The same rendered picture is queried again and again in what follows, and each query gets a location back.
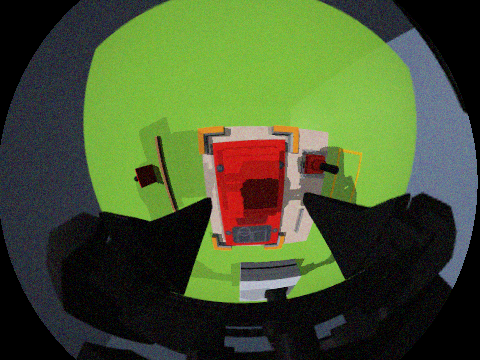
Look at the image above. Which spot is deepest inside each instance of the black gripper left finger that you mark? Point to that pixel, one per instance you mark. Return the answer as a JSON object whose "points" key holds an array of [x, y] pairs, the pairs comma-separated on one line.
{"points": [[170, 243]]}

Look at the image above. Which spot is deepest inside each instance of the tan wooden stick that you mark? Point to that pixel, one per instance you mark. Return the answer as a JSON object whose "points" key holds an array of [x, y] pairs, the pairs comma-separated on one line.
{"points": [[164, 173]]}

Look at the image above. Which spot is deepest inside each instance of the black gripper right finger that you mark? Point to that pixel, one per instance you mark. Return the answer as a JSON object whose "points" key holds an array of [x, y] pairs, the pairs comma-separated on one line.
{"points": [[351, 230]]}

